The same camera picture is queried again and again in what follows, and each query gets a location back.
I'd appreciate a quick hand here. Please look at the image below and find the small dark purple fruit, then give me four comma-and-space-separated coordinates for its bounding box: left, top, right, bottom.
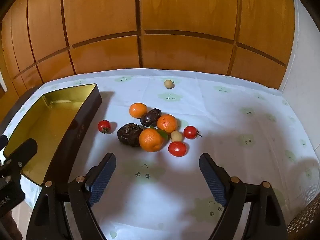
140, 108, 162, 127

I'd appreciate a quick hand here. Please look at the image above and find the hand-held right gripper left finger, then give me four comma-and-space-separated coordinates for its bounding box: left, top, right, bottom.
26, 152, 117, 240

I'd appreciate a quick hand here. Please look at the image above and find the white cloud print tablecloth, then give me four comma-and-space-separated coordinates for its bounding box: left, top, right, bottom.
5, 68, 320, 240

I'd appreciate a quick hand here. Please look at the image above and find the wooden panelled wardrobe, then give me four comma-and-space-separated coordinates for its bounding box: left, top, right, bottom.
0, 0, 299, 98

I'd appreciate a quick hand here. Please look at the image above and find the red cherry tomato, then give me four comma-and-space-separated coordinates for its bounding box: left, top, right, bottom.
168, 141, 187, 157
183, 126, 202, 140
98, 120, 111, 134

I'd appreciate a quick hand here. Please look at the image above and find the large dark brown fruit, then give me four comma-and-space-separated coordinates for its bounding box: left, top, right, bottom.
117, 123, 144, 147

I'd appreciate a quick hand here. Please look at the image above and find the mandarin orange with green leaf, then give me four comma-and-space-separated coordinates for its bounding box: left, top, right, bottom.
139, 127, 168, 153

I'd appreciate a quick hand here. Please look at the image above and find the woven chair seat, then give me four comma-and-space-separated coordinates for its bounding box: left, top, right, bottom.
286, 196, 320, 240

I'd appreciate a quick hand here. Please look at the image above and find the dark brown gold-lined tin box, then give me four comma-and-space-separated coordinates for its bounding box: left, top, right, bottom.
2, 83, 103, 187

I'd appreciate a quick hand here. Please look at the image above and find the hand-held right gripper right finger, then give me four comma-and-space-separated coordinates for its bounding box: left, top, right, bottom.
199, 152, 288, 240

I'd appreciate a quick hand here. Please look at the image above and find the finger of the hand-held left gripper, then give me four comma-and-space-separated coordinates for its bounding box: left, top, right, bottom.
0, 134, 8, 157
0, 138, 38, 180

